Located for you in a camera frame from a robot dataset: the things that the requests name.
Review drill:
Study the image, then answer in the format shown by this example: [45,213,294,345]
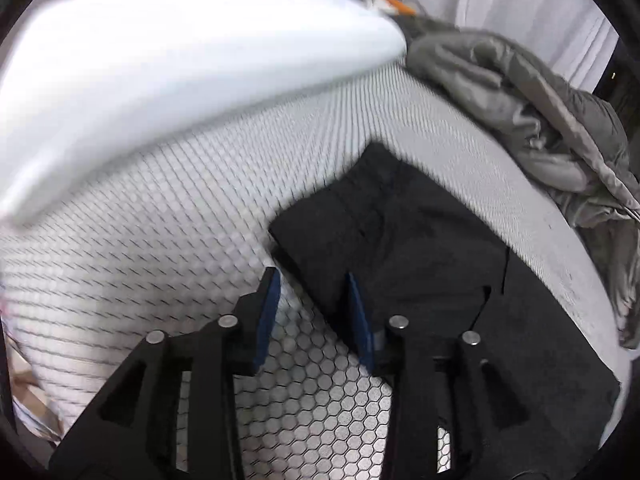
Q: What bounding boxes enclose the honeycomb patterned mattress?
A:
[0,55,632,480]

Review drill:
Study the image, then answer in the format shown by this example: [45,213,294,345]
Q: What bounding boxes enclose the black pants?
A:
[268,141,622,480]

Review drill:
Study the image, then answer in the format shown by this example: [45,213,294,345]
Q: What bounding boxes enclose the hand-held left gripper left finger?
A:
[48,266,282,480]

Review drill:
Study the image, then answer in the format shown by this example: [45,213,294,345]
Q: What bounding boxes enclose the dark glass door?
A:
[594,35,640,128]

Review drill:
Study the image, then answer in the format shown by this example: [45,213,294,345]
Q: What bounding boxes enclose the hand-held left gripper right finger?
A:
[345,272,593,480]

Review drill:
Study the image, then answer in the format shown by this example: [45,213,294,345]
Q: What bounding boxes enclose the white wardrobe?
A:
[402,0,621,96]

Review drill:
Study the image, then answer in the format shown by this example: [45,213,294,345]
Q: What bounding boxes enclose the grey duvet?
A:
[405,12,640,351]

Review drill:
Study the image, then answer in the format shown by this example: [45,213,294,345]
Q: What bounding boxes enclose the orange and white plush toy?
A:
[367,0,418,17]

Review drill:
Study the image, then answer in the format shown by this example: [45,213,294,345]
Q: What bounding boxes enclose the white pillow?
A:
[0,0,408,231]

